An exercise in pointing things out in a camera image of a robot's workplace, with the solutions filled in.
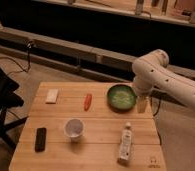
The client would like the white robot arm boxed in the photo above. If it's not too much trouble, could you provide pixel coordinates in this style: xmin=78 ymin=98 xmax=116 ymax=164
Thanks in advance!
xmin=132 ymin=49 xmax=195 ymax=110

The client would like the white sponge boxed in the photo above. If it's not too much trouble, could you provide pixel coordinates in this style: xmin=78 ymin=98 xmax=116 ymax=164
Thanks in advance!
xmin=45 ymin=89 xmax=59 ymax=104

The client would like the black eraser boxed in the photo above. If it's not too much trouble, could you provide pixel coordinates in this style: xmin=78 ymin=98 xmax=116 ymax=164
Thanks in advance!
xmin=35 ymin=128 xmax=47 ymax=152

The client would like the green bowl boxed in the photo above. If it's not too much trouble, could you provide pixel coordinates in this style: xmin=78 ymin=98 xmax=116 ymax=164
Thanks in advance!
xmin=107 ymin=84 xmax=136 ymax=111

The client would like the white plastic bottle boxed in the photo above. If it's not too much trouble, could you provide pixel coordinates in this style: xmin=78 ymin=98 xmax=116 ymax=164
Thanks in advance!
xmin=118 ymin=122 xmax=132 ymax=165

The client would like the white paper cup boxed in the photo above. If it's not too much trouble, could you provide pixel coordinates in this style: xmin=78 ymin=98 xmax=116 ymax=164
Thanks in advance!
xmin=64 ymin=118 xmax=84 ymax=143

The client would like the black office chair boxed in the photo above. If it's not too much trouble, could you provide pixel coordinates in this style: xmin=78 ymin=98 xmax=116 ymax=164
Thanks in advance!
xmin=0 ymin=68 xmax=26 ymax=149

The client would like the black cable on floor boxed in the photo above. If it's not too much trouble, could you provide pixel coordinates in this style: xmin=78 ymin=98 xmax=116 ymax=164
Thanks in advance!
xmin=0 ymin=39 xmax=35 ymax=76

